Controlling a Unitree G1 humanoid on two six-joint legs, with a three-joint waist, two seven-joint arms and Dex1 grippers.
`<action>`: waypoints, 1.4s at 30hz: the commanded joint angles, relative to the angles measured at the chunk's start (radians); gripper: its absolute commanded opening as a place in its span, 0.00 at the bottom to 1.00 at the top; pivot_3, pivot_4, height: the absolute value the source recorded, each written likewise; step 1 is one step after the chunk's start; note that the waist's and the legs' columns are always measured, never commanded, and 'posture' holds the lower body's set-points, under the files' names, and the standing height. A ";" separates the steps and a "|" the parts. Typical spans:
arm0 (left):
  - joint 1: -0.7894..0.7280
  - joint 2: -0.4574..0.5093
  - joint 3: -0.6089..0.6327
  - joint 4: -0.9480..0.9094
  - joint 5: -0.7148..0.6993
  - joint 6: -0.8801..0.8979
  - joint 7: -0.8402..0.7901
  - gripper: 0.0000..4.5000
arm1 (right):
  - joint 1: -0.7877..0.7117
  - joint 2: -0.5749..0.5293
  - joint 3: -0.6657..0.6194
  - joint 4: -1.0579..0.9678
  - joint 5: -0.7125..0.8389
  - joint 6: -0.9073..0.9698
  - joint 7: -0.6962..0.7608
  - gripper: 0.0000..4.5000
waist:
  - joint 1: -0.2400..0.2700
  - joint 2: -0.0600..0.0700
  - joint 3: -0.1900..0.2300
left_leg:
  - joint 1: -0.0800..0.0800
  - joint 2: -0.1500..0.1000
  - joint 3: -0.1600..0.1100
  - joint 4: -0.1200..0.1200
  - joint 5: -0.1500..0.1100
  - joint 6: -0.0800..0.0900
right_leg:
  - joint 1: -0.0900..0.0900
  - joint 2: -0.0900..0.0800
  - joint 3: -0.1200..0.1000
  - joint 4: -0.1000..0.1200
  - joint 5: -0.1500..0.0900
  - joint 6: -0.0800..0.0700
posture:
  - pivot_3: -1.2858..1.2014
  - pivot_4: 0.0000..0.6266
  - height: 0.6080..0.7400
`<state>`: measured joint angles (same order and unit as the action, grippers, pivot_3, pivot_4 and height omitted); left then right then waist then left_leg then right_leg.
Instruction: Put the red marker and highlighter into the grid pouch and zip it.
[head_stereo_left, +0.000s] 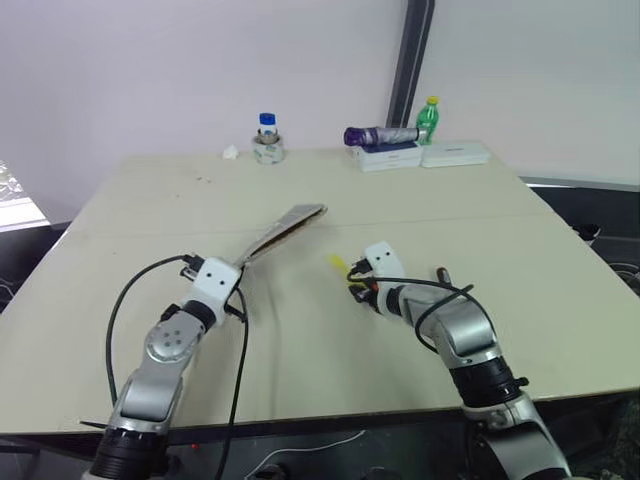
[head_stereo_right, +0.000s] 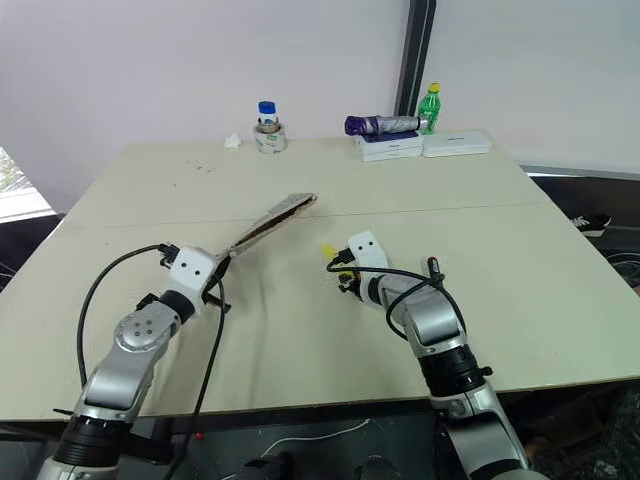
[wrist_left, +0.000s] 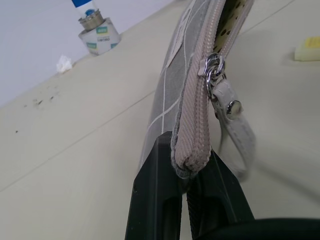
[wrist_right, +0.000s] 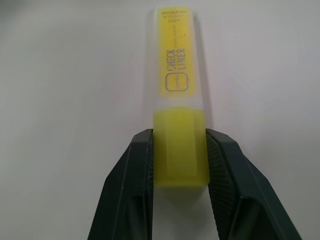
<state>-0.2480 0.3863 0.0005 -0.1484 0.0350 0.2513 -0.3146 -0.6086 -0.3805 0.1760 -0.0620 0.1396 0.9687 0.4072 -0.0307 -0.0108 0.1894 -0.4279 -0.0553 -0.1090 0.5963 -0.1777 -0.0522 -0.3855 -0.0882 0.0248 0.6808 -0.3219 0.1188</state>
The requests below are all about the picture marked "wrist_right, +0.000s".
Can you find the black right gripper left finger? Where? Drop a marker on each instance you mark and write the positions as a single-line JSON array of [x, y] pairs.
[[125, 190]]

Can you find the yellow highlighter pen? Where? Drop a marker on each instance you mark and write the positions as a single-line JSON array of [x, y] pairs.
[[175, 75]]

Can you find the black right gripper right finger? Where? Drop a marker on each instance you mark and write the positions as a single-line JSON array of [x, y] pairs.
[[240, 190]]

